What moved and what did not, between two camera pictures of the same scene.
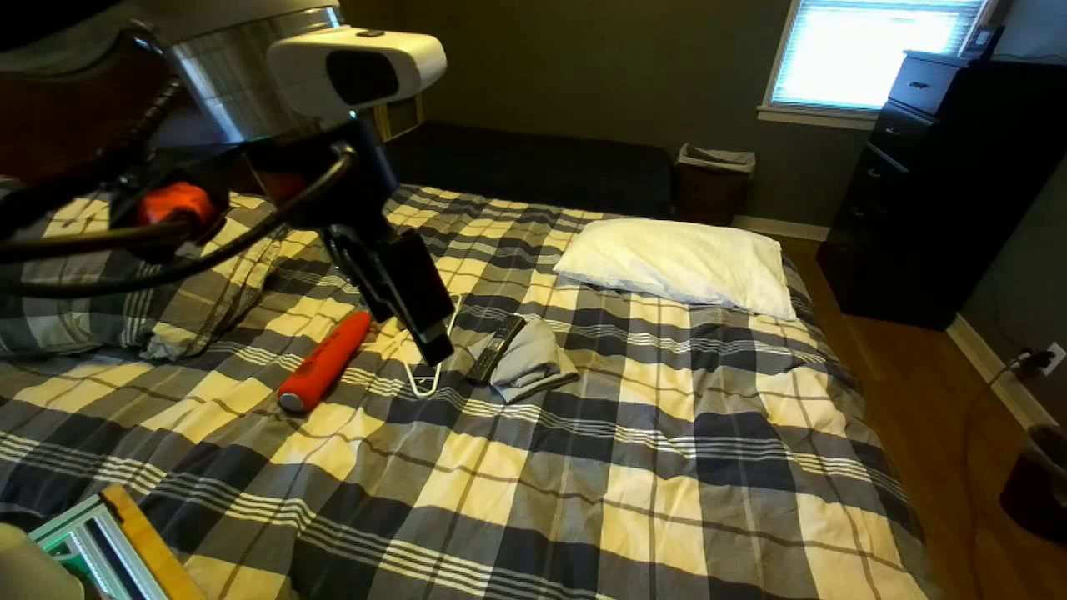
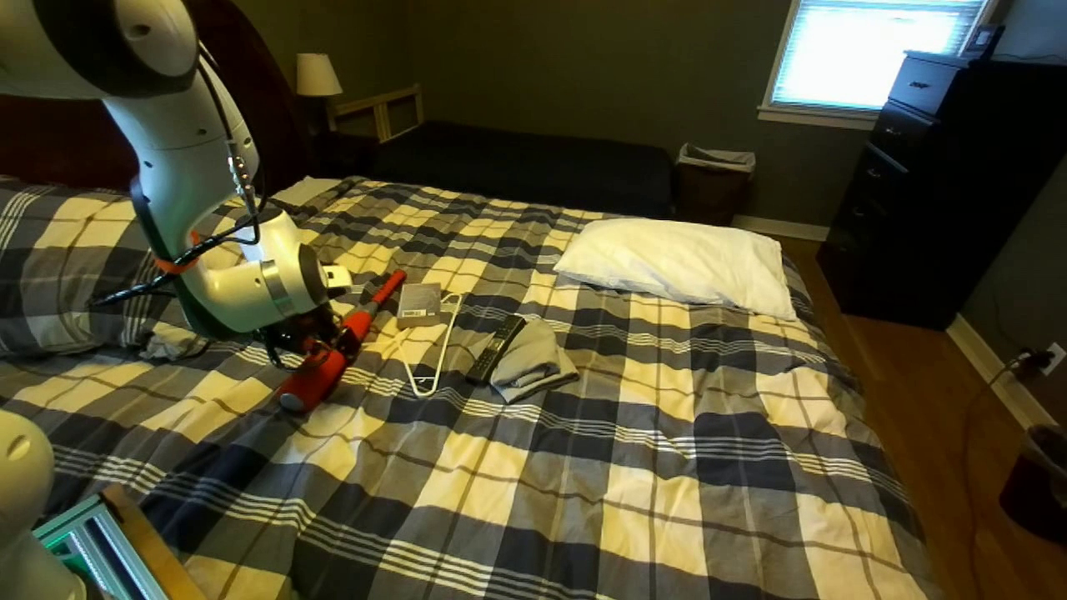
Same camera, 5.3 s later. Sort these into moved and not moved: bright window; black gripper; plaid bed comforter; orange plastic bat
Moved: black gripper
Not moved: plaid bed comforter; bright window; orange plastic bat
